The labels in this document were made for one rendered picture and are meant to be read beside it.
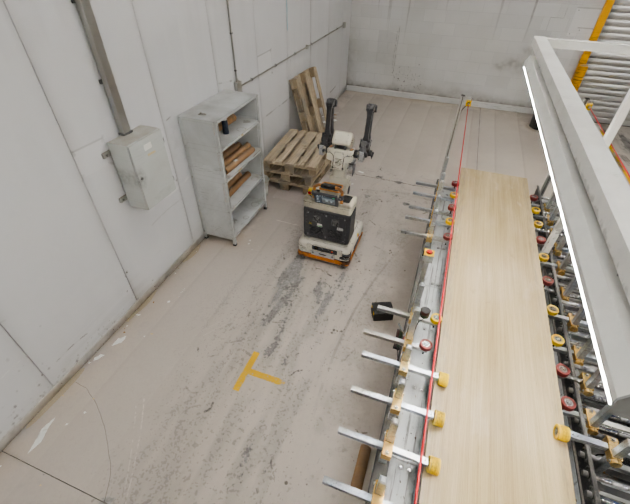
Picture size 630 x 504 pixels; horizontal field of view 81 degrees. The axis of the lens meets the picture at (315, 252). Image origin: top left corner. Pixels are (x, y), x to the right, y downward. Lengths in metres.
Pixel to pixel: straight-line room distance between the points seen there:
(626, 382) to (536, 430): 1.71
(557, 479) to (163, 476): 2.46
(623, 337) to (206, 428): 2.88
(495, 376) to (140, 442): 2.57
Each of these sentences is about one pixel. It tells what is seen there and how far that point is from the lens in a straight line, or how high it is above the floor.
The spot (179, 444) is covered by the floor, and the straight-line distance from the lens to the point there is 3.30.
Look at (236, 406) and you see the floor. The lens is 3.33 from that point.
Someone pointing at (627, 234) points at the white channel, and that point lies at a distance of 1.03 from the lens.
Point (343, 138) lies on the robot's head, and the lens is 4.00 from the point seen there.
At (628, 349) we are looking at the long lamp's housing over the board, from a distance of 0.88.
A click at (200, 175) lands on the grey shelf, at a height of 0.92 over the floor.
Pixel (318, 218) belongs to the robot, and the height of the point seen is 0.58.
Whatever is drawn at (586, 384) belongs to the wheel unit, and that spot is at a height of 0.88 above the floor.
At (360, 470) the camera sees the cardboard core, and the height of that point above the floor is 0.08.
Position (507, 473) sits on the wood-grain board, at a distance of 2.36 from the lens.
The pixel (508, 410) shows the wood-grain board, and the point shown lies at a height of 0.90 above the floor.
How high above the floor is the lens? 2.93
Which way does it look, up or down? 41 degrees down
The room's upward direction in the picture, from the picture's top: 1 degrees clockwise
